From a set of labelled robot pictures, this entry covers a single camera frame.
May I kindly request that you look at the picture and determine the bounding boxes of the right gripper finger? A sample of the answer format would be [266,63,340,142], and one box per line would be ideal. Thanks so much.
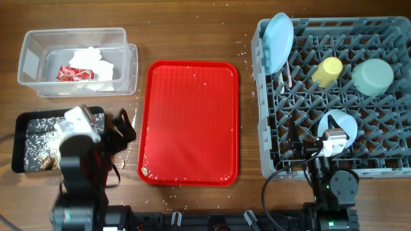
[327,114,340,131]
[285,119,297,150]

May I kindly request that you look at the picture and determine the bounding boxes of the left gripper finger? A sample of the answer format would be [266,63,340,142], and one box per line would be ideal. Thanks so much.
[112,108,136,144]
[82,105,94,124]

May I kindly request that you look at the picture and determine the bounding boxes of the light blue bowl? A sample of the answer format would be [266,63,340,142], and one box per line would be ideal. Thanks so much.
[317,109,358,148]

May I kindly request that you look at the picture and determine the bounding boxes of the yellow plastic cup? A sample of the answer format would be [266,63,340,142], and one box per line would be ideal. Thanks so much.
[311,56,343,88]

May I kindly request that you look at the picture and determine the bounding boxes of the red snack wrapper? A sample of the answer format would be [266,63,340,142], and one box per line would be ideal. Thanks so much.
[57,66,94,82]

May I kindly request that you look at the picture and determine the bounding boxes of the white paper napkin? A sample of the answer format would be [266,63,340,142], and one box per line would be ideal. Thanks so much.
[69,47,114,81]

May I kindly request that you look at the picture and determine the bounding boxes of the green small bowl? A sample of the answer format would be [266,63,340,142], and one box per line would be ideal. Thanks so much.
[351,58,394,96]

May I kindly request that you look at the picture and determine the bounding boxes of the white plastic fork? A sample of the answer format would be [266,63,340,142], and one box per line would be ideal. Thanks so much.
[286,60,292,88]

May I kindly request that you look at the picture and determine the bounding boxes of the large light blue plate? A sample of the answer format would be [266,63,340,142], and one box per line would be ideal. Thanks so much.
[262,12,294,75]

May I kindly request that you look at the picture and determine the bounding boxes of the white plastic spoon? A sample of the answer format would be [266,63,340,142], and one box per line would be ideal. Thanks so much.
[278,73,285,94]

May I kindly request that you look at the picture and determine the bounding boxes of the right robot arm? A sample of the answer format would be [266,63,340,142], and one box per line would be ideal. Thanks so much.
[284,116,360,231]

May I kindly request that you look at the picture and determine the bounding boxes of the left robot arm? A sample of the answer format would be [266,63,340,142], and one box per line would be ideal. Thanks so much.
[50,106,139,231]

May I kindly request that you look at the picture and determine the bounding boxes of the grey dishwasher rack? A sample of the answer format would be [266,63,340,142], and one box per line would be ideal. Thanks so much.
[251,17,410,180]

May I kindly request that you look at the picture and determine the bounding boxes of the clear plastic waste bin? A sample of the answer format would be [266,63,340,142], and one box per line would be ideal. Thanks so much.
[17,28,138,98]

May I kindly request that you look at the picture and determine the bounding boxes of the black food waste tray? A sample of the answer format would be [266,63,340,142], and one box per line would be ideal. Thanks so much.
[11,106,107,174]

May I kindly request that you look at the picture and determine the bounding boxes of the peanut on tray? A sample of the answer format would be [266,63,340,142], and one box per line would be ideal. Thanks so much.
[141,167,148,176]

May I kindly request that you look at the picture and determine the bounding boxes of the red serving tray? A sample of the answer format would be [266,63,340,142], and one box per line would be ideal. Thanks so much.
[137,60,239,187]

